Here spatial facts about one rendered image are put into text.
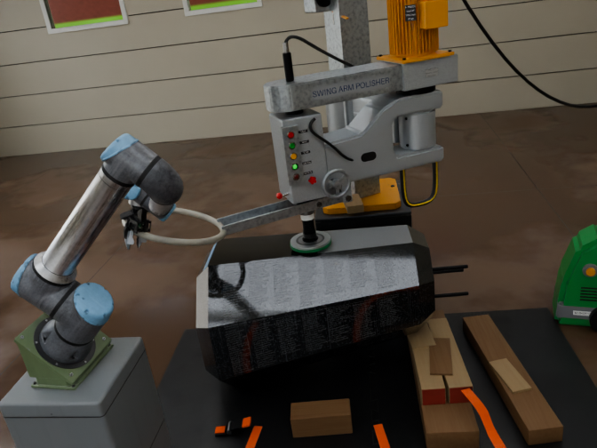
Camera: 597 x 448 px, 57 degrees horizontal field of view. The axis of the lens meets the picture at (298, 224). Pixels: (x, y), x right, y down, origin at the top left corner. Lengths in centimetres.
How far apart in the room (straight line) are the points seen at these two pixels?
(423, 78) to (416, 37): 19
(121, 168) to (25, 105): 874
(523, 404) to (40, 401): 213
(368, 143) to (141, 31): 688
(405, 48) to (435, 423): 179
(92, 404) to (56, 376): 19
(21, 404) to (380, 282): 165
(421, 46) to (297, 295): 135
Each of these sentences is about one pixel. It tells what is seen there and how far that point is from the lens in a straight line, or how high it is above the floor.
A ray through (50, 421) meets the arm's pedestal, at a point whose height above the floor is 77.
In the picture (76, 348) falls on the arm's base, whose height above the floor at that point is 98.
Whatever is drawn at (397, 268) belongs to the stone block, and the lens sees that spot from 285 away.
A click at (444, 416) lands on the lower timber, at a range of 288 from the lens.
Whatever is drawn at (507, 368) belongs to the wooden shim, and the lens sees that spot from 318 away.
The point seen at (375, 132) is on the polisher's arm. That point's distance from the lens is 279.
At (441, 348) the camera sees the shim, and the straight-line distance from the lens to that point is 310.
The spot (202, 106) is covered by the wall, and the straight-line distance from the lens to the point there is 918.
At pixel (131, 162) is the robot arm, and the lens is 176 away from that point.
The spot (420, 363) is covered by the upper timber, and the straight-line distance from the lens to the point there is 302.
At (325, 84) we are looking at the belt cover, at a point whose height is 165.
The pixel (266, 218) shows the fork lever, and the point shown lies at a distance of 273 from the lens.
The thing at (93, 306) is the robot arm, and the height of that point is 115.
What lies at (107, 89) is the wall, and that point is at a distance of 971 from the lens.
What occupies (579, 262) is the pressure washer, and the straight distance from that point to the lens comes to 355.
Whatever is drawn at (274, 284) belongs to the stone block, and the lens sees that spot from 284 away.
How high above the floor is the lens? 207
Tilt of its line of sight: 23 degrees down
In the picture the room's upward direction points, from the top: 8 degrees counter-clockwise
